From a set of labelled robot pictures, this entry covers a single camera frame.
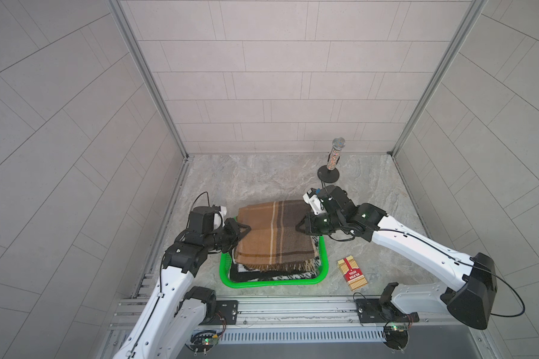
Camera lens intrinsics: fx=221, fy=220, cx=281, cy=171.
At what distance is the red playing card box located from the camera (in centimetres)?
77

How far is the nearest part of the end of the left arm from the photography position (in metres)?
0.60

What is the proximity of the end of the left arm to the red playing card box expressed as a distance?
42 cm
